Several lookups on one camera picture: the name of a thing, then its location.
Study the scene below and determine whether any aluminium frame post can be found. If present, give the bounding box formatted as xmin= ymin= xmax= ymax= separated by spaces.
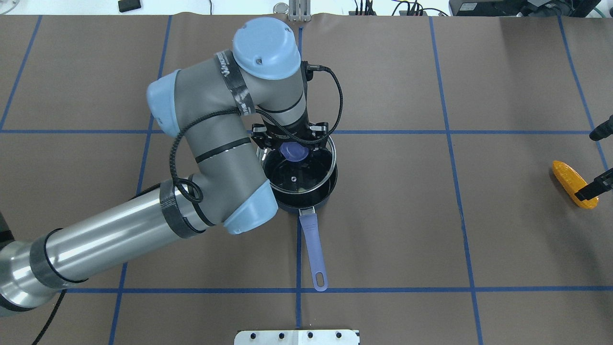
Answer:
xmin=287 ymin=0 xmax=312 ymax=22

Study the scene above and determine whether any yellow corn cob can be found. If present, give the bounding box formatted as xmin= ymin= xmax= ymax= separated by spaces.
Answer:
xmin=552 ymin=160 xmax=599 ymax=209

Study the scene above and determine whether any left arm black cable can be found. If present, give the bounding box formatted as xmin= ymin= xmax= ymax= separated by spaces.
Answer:
xmin=170 ymin=63 xmax=344 ymax=204

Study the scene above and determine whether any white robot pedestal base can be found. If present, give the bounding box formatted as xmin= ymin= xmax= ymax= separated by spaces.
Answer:
xmin=234 ymin=329 xmax=361 ymax=345

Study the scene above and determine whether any glass pot lid blue knob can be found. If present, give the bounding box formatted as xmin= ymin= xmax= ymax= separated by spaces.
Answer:
xmin=256 ymin=137 xmax=337 ymax=195

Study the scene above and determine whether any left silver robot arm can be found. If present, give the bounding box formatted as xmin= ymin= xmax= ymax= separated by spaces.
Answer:
xmin=1 ymin=17 xmax=335 ymax=317

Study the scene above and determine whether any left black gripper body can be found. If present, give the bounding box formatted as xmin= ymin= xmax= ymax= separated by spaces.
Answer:
xmin=251 ymin=122 xmax=330 ymax=149

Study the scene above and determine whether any dark blue saucepan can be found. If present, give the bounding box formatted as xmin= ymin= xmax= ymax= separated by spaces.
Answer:
xmin=273 ymin=143 xmax=339 ymax=292

